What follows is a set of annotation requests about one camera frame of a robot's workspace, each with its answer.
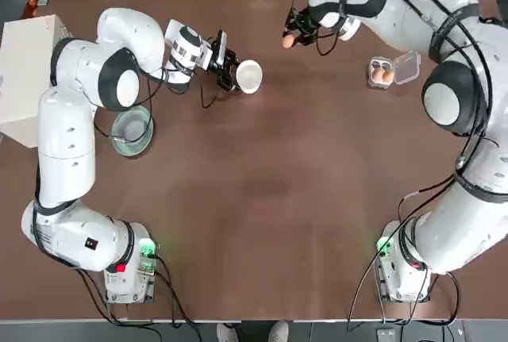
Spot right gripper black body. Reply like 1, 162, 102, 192
295, 6, 323, 37

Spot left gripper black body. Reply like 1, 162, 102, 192
205, 30, 239, 76

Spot white bowl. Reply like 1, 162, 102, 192
235, 60, 264, 95

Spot grey bowl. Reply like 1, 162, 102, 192
120, 110, 151, 141

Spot clear plastic egg carton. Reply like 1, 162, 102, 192
368, 49, 421, 90

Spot pale green plate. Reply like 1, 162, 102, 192
111, 105, 156, 159

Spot white toaster oven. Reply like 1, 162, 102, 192
0, 13, 73, 149

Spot person's white shoe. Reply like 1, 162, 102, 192
216, 321, 240, 342
267, 321, 291, 342

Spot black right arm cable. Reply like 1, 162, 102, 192
317, 0, 508, 331

